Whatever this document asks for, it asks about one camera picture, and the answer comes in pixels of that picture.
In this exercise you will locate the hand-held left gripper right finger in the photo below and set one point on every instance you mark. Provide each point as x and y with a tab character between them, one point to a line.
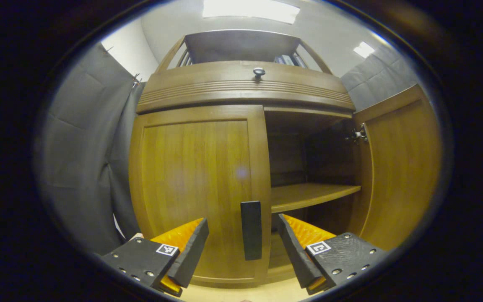
294	251

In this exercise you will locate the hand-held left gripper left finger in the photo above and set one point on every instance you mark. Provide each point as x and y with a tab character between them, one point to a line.
193	251

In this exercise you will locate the wooden shoe cabinet door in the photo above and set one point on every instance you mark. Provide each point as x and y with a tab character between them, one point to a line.
401	167
195	176

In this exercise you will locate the wooden double-door shoe cabinet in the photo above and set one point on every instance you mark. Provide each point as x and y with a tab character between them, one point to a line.
237	46

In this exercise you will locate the metal door hinge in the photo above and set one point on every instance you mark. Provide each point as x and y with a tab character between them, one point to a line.
357	135

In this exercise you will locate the wooden cabinet drawer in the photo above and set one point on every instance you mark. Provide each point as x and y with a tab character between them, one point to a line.
224	79

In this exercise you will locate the wooden inner shelf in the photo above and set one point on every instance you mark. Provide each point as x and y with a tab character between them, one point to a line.
304	195

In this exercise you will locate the dark round drawer knob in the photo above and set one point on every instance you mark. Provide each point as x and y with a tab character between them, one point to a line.
259	72

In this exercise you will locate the pale blue upright book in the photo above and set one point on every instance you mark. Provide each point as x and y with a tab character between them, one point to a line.
287	60

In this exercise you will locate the grey upright book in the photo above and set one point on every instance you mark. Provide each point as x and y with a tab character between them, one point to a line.
279	60

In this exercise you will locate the small ceiling lamp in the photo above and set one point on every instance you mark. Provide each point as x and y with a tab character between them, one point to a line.
364	49

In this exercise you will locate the large ceiling light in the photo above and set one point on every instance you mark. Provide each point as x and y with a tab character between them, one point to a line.
250	9

